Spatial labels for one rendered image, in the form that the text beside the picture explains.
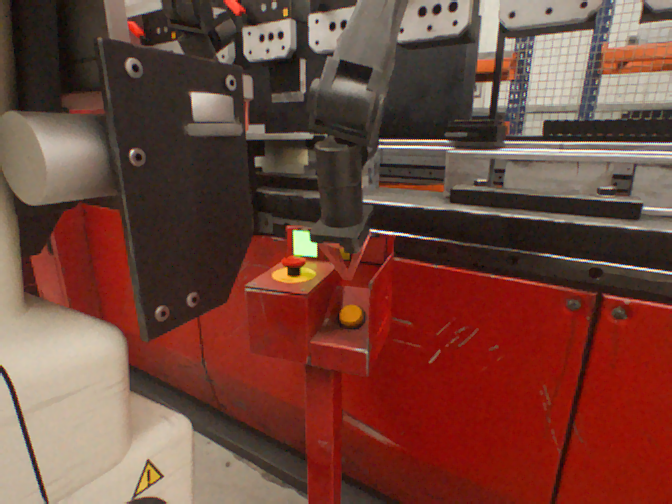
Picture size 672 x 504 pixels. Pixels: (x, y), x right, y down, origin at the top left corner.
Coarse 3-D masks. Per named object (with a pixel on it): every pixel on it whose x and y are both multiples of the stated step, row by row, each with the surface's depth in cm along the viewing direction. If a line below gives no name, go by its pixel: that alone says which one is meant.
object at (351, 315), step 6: (348, 306) 65; (354, 306) 65; (342, 312) 65; (348, 312) 64; (354, 312) 64; (360, 312) 64; (342, 318) 64; (348, 318) 64; (354, 318) 63; (360, 318) 63; (348, 324) 63; (354, 324) 63
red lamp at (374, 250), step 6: (372, 240) 68; (378, 240) 68; (384, 240) 67; (366, 246) 69; (372, 246) 68; (378, 246) 68; (384, 246) 68; (366, 252) 69; (372, 252) 69; (378, 252) 68; (360, 258) 70; (366, 258) 69; (372, 258) 69; (378, 258) 69
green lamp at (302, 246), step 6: (294, 234) 73; (300, 234) 72; (306, 234) 72; (294, 240) 73; (300, 240) 73; (306, 240) 72; (294, 246) 74; (300, 246) 73; (306, 246) 73; (312, 246) 72; (294, 252) 74; (300, 252) 73; (306, 252) 73; (312, 252) 73
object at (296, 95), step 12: (288, 60) 97; (300, 60) 95; (276, 72) 99; (288, 72) 97; (300, 72) 96; (276, 84) 100; (288, 84) 98; (300, 84) 96; (276, 96) 102; (288, 96) 100; (300, 96) 98
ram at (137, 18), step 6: (150, 0) 112; (156, 0) 111; (132, 6) 117; (138, 6) 116; (144, 6) 114; (150, 6) 113; (156, 6) 112; (126, 12) 119; (132, 12) 118; (138, 12) 116; (144, 12) 115; (132, 18) 120; (138, 18) 120; (138, 24) 126
